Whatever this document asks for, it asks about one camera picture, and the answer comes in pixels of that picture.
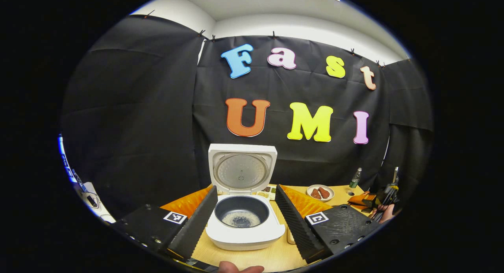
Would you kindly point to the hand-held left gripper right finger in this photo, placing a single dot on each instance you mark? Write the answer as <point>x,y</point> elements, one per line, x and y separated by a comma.
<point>293,225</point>

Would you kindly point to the white side desk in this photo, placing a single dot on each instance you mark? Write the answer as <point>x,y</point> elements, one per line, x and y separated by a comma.
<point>100,210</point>

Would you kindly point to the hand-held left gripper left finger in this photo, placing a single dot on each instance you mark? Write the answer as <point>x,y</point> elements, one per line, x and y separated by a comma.
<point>197,225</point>

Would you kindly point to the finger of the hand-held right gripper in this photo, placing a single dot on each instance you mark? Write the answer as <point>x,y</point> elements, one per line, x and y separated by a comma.
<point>360,199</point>

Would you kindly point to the white rice cooker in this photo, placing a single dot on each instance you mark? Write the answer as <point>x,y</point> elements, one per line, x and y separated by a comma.
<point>242,237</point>

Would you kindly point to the small black device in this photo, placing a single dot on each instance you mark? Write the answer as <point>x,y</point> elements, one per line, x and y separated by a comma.
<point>92,201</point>

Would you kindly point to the beige tray of rice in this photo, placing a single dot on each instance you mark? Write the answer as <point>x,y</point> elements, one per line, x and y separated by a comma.
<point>290,237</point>

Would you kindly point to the white divided grain dish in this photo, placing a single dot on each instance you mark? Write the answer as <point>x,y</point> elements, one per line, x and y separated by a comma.
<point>269,192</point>

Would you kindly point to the white round plate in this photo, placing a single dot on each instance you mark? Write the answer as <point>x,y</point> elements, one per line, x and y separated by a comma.
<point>321,194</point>

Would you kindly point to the brown meat piece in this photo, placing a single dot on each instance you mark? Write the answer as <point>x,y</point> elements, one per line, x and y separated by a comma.
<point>315,194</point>
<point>324,192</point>

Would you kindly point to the black backdrop cloth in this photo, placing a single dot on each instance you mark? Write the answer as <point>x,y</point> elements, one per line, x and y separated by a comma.
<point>157,107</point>

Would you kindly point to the green label water bottle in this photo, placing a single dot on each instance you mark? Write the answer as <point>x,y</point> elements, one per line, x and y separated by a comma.
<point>355,179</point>

